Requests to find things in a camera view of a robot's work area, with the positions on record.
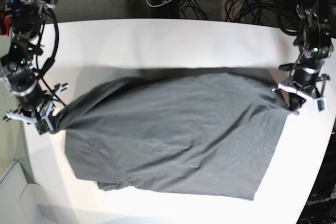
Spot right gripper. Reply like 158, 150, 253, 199
1, 61, 46, 111

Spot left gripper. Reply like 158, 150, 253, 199
278, 48, 332, 90

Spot grey t-shirt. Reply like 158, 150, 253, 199
52, 73, 290, 200

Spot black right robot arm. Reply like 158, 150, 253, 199
1, 0, 59, 112

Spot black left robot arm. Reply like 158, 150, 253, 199
276, 0, 333, 90

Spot red clamp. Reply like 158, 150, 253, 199
0, 10, 12, 37

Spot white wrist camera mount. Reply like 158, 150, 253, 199
3, 81, 69, 135

